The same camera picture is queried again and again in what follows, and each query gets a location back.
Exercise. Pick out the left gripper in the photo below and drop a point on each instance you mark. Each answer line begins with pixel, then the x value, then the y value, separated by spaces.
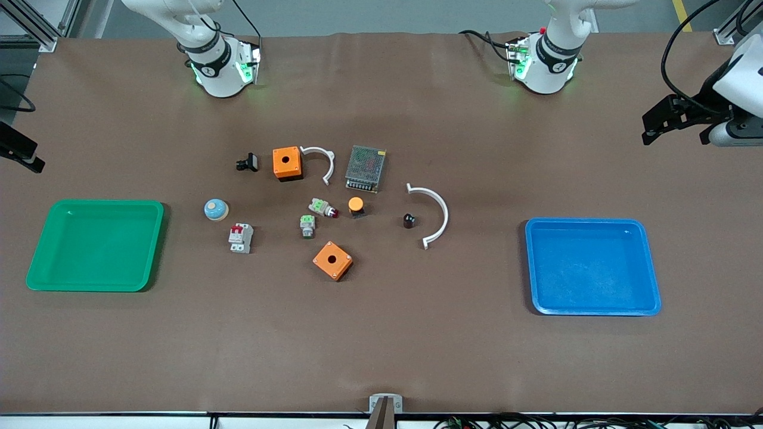
pixel 701 105

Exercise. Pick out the grey red circuit breaker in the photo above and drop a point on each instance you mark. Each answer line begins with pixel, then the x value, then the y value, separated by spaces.
pixel 241 239

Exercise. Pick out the black cylindrical capacitor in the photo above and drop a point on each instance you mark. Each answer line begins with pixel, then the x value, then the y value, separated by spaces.
pixel 409 221

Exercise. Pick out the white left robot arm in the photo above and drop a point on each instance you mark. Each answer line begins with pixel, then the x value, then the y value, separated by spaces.
pixel 545 71

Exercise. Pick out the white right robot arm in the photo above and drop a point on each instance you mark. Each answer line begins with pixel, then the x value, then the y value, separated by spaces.
pixel 216 74

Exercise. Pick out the green plastic tray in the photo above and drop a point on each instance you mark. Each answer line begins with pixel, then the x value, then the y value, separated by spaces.
pixel 95 247

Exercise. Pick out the blue plastic tray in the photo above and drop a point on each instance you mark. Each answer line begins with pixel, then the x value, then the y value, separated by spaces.
pixel 593 268

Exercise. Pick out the blue round buzzer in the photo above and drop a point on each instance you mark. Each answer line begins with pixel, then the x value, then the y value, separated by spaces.
pixel 216 209

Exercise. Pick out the large white curved clip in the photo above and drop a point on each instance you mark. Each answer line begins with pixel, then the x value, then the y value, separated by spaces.
pixel 445 215

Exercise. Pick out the orange button box black base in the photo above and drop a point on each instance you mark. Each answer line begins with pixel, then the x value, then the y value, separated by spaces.
pixel 287 162

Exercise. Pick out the small white curved clip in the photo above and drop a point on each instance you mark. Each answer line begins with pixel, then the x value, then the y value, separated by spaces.
pixel 315 149

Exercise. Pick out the red indicator lamp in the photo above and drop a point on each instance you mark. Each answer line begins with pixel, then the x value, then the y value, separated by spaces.
pixel 320 207

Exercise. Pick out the metal mesh power supply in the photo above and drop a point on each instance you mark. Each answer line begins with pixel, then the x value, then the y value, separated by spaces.
pixel 365 168

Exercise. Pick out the orange button box with screws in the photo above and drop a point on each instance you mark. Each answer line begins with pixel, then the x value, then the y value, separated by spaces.
pixel 332 260

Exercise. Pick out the orange cap push button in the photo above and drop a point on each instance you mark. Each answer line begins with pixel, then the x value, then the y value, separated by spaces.
pixel 356 205

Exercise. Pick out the brown table mat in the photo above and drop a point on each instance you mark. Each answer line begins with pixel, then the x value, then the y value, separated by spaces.
pixel 381 345

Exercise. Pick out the aluminium frame profile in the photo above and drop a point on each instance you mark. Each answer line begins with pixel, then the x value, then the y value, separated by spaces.
pixel 45 27
pixel 733 27

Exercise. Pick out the small black switch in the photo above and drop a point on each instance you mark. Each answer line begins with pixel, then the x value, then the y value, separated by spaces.
pixel 249 162

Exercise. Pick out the green push button switch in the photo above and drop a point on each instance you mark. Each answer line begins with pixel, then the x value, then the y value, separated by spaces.
pixel 307 226

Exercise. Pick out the grey metal camera bracket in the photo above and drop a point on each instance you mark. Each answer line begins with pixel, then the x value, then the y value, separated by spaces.
pixel 385 405

